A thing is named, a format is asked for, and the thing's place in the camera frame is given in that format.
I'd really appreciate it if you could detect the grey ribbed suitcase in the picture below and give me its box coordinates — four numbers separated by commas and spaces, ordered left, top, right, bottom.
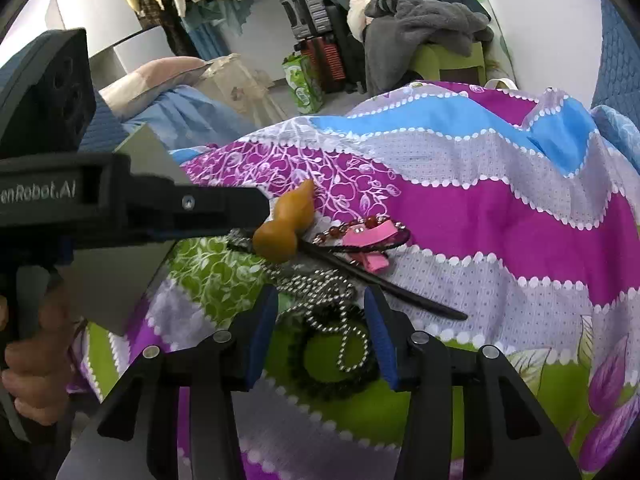
278, 0, 334, 42

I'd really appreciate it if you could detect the person's left hand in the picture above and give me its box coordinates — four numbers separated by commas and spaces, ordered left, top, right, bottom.
0, 280, 77, 403

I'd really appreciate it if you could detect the floral white cloth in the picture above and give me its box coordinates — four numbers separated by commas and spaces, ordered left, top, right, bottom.
459, 0, 519, 87

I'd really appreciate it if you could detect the green plastic stool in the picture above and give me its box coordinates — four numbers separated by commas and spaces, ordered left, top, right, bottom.
409, 41, 489, 87

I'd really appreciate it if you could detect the black suitcase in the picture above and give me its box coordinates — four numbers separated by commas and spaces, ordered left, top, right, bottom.
326, 4, 370, 95

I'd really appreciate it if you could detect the beige wrapped bundle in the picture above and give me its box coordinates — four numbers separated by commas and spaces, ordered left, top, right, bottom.
191, 53, 289, 130

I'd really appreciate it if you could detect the grey fleece garment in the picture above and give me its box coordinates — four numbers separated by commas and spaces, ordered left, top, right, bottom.
362, 0, 495, 97

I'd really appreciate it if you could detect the black hair stick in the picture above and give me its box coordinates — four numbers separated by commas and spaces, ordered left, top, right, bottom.
227, 231, 469, 322

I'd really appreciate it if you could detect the thin black cord loop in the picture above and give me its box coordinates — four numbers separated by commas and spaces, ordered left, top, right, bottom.
310, 226, 414, 255

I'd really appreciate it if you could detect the white cabinet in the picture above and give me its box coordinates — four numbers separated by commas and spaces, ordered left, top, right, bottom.
54, 0, 168, 78

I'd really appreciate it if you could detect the red suitcase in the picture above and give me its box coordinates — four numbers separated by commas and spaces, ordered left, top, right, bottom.
302, 36, 349, 94

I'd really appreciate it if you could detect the pink pillow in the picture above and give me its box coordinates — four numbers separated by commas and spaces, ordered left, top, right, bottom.
99, 56, 210, 122

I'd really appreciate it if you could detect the colourful printed bedsheet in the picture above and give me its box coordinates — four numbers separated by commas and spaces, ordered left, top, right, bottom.
65, 79, 640, 480

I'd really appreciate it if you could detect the grey box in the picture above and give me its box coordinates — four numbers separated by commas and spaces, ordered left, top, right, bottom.
60, 122, 192, 339

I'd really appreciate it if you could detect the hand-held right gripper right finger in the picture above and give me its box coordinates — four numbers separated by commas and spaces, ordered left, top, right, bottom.
363, 286, 582, 480

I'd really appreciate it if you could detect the red bead bracelet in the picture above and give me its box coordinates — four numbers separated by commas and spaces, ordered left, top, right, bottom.
312, 214, 407, 249

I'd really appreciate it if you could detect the pink hair clip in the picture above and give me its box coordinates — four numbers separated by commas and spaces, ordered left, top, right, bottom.
344, 220, 399, 274

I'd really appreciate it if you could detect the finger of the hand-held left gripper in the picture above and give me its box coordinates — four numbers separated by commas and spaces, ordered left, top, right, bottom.
127, 172, 272, 252

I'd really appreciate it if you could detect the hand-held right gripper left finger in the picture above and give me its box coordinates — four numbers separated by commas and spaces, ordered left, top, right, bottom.
57, 284, 279, 480

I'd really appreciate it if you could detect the black bead bracelet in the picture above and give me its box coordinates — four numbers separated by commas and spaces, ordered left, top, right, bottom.
286, 304, 385, 402

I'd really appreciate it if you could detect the silver ball chain necklace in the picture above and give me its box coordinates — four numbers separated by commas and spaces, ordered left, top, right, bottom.
264, 264, 372, 374

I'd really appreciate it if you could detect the cream cloth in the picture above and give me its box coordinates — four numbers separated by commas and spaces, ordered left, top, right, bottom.
346, 0, 382, 45

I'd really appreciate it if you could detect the green printed bag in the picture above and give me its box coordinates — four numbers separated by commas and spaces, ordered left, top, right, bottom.
281, 51, 324, 117

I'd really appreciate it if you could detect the brown gourd pendant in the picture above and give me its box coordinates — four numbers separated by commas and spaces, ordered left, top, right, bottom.
252, 179, 317, 264

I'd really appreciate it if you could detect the light blue cloth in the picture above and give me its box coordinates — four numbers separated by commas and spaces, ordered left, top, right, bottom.
121, 85, 267, 155

